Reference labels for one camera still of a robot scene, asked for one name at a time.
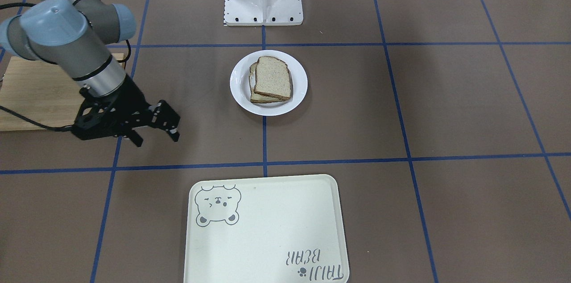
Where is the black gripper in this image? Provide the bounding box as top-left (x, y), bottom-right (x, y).
top-left (79, 76), bottom-right (180, 147)

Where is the bread slice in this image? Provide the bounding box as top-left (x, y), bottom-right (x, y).
top-left (254, 56), bottom-right (293, 100)
top-left (248, 62), bottom-right (292, 104)

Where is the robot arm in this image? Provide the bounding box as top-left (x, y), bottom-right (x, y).
top-left (1, 0), bottom-right (180, 147)

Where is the white round plate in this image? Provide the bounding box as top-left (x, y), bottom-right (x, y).
top-left (230, 50), bottom-right (309, 116)

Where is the fried egg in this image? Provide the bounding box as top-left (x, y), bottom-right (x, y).
top-left (249, 73), bottom-right (256, 92)

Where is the wooden cutting board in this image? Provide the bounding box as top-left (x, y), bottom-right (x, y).
top-left (0, 53), bottom-right (127, 132)

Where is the cream bear tray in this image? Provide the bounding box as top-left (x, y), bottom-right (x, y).
top-left (183, 175), bottom-right (350, 283)

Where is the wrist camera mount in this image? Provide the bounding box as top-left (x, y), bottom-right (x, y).
top-left (70, 95), bottom-right (132, 141)

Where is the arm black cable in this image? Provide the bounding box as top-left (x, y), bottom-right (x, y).
top-left (0, 3), bottom-right (132, 133)

